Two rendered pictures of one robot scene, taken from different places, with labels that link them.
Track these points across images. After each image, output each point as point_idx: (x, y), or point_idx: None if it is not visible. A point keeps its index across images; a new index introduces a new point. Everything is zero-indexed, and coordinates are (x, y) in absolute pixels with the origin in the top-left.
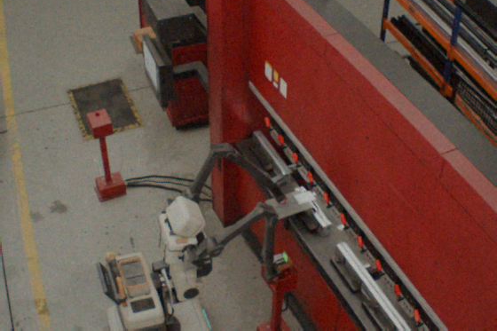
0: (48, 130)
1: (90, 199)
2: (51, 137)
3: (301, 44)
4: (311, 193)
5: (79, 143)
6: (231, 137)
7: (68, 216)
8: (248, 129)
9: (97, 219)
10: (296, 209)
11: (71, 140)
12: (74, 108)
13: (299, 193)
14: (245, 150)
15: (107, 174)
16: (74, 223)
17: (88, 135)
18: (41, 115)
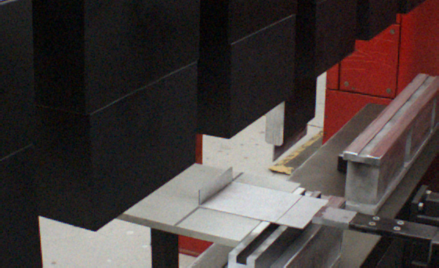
0: (236, 139)
1: (142, 233)
2: (225, 146)
3: None
4: (318, 205)
5: (256, 170)
6: (357, 73)
7: (72, 232)
8: (417, 68)
9: (101, 260)
10: (159, 213)
11: (249, 162)
12: (318, 134)
13: (277, 188)
14: (366, 120)
15: None
16: (62, 243)
17: (284, 165)
18: (256, 121)
